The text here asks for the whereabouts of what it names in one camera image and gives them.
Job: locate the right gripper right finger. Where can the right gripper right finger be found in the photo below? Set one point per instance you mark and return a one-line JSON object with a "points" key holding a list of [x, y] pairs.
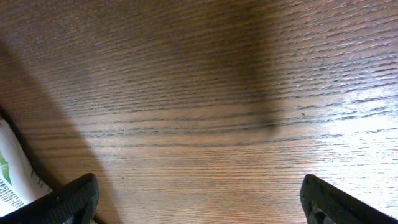
{"points": [[323, 203]]}

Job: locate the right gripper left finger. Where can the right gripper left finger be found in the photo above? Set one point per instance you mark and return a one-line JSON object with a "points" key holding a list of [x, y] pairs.
{"points": [[74, 203]]}

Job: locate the white tube with cork cap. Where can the white tube with cork cap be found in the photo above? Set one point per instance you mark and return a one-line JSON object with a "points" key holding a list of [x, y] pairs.
{"points": [[20, 185]]}

